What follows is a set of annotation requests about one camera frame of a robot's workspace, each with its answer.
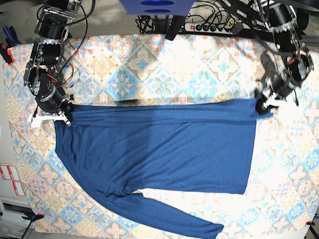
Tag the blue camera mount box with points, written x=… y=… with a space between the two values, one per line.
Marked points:
x=157 y=7

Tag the white power strip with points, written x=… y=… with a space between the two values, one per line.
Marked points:
x=206 y=28

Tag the black mount post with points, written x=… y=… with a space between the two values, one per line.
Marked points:
x=175 y=25

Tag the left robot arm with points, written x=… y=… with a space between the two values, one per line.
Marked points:
x=281 y=21

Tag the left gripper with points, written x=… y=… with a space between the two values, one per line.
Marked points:
x=280 y=86

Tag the blue spring clamp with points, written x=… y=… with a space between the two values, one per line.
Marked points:
x=11 y=36

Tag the black red table clamp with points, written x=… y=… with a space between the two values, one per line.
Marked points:
x=6 y=54

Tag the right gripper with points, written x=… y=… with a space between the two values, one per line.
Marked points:
x=57 y=102

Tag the patterned tile tablecloth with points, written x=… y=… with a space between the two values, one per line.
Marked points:
x=283 y=188

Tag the red white label stickers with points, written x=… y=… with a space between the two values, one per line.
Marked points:
x=10 y=181

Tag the blue long-sleeve T-shirt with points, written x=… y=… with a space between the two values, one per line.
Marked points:
x=112 y=152

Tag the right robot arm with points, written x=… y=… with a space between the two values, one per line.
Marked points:
x=52 y=29

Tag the orange clamp bottom right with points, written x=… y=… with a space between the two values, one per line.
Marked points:
x=310 y=223

